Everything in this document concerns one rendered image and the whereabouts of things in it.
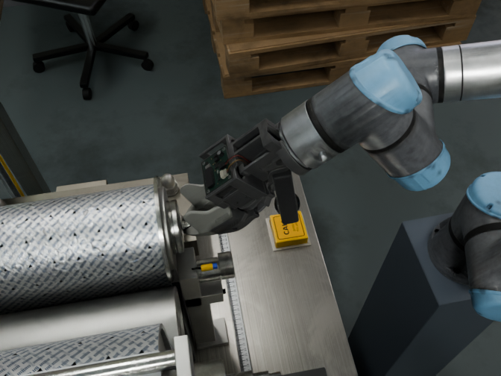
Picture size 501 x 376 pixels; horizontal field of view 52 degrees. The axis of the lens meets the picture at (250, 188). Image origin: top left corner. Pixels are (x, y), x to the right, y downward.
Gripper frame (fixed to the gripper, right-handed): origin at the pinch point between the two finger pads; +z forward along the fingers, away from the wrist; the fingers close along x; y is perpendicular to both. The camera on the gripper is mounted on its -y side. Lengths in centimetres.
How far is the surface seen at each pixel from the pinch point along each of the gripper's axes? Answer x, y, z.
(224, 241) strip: -15.3, -28.5, 17.5
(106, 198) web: -1.2, 12.8, 3.1
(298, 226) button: -14.7, -37.1, 3.7
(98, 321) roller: 12.3, 9.0, 10.2
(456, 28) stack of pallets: -152, -166, -43
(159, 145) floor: -123, -85, 90
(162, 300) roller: 10.7, 3.5, 4.3
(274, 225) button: -15.7, -33.9, 7.4
